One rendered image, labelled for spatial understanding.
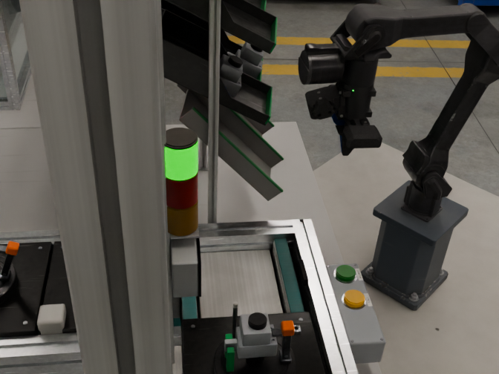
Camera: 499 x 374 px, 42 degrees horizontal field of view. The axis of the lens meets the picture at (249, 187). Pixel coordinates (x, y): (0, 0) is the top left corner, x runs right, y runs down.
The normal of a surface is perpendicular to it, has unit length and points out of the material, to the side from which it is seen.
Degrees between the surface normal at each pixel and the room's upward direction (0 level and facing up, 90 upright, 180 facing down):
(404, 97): 0
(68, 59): 90
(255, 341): 90
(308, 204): 0
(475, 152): 0
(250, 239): 90
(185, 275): 90
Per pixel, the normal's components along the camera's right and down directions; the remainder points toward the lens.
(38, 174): 0.04, -0.80
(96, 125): 0.12, 0.60
